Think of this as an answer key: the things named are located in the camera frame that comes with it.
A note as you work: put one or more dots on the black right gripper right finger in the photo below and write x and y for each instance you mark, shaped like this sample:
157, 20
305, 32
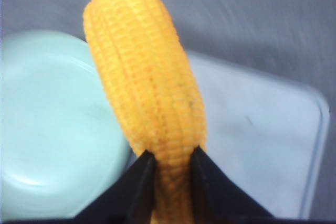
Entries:
216, 199

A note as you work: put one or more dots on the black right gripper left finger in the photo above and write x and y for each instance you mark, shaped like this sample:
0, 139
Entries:
128, 200

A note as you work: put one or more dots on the yellow corn cob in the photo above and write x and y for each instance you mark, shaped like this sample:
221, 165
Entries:
148, 81

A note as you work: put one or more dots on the silver digital kitchen scale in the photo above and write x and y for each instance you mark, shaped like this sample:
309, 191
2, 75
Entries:
265, 132

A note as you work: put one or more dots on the green oval plate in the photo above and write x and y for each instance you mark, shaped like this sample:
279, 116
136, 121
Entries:
61, 146

